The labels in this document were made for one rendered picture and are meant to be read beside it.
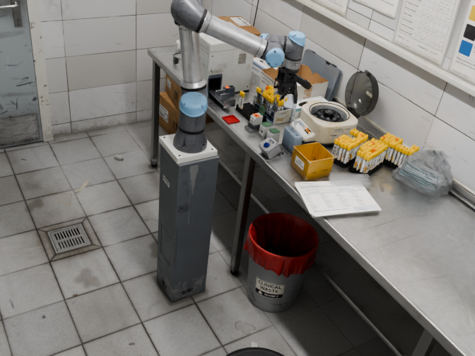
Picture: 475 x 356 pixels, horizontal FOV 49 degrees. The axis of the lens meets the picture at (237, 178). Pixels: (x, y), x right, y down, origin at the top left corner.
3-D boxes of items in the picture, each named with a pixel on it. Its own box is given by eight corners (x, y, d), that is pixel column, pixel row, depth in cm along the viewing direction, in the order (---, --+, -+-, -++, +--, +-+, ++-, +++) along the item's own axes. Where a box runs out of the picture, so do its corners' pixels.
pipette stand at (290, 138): (278, 145, 248) (281, 127, 242) (291, 143, 251) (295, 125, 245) (288, 157, 241) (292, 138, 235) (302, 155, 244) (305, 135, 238)
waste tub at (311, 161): (289, 164, 235) (292, 145, 230) (314, 159, 241) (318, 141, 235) (305, 181, 226) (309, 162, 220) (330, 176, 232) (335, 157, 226)
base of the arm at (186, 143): (177, 155, 227) (179, 135, 222) (169, 136, 239) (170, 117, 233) (210, 152, 232) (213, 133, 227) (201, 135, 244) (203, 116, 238)
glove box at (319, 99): (282, 114, 275) (285, 97, 269) (318, 107, 286) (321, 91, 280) (295, 125, 266) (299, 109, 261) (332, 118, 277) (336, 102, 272)
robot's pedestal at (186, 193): (171, 303, 276) (179, 166, 226) (156, 277, 289) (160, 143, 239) (205, 291, 285) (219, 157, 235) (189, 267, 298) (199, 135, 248)
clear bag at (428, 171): (385, 175, 237) (397, 140, 227) (404, 162, 248) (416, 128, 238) (437, 203, 224) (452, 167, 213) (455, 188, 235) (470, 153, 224)
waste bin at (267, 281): (225, 280, 294) (234, 218, 268) (279, 260, 311) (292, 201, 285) (261, 329, 268) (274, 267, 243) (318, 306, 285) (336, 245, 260)
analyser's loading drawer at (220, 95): (205, 91, 283) (206, 82, 280) (215, 89, 286) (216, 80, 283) (223, 108, 269) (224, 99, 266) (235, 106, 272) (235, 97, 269)
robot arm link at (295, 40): (286, 28, 223) (305, 31, 224) (281, 53, 230) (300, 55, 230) (288, 34, 217) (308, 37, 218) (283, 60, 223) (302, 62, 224)
